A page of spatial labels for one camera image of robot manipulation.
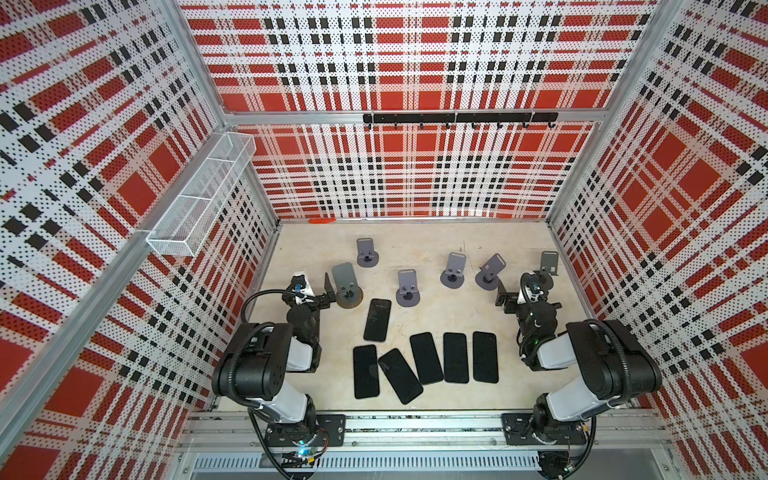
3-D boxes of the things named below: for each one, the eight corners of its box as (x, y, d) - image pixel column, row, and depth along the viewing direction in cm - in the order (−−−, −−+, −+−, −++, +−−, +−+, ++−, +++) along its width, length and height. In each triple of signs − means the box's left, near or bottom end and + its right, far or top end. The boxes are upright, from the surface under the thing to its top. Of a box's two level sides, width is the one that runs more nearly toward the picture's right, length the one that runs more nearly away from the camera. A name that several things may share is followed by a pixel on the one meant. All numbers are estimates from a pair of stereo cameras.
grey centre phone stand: (397, 306, 99) (396, 289, 91) (397, 286, 104) (396, 269, 96) (418, 306, 99) (420, 289, 91) (418, 286, 104) (419, 269, 96)
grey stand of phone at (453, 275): (441, 288, 103) (444, 271, 96) (439, 270, 109) (442, 252, 101) (464, 288, 103) (469, 271, 95) (461, 269, 108) (465, 252, 101)
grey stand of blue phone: (484, 294, 102) (491, 276, 93) (473, 279, 106) (479, 260, 97) (502, 286, 104) (511, 267, 95) (490, 272, 108) (498, 252, 99)
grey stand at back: (359, 266, 110) (355, 247, 101) (360, 258, 113) (356, 238, 104) (377, 266, 110) (375, 246, 101) (378, 258, 113) (376, 238, 104)
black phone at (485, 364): (473, 380, 83) (475, 377, 82) (473, 334, 92) (475, 330, 91) (496, 384, 83) (498, 381, 81) (494, 337, 92) (496, 333, 90)
